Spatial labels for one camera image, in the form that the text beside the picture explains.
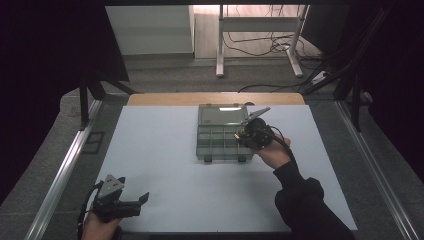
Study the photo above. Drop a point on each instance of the white table mat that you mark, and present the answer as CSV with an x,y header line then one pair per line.
x,y
160,173

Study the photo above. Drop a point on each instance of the white cabinet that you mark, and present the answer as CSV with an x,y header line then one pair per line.
x,y
150,30

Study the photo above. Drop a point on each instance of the black and gold battery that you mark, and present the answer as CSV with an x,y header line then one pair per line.
x,y
237,136

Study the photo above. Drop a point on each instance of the person's right hand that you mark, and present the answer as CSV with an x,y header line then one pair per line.
x,y
275,153

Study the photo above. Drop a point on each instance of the aluminium rail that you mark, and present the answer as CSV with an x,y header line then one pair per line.
x,y
373,166
63,173

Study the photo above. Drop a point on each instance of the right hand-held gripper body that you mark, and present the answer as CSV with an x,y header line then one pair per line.
x,y
258,131

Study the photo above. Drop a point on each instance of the person's left hand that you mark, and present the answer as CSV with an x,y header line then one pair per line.
x,y
96,230

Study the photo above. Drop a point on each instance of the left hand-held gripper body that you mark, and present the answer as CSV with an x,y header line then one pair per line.
x,y
111,193

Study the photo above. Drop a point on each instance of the dark curtain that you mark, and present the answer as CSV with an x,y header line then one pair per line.
x,y
400,83
40,83

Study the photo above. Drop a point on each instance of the dark floor plate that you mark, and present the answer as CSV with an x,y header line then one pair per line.
x,y
93,142

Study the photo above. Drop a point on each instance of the white desk frame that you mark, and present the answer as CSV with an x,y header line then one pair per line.
x,y
260,24

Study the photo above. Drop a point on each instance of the clear grey compartment box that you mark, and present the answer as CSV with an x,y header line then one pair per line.
x,y
216,140

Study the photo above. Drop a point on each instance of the black metal stand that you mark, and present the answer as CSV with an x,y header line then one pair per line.
x,y
84,100
356,96

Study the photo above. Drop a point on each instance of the white power strip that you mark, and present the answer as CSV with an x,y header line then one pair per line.
x,y
320,77

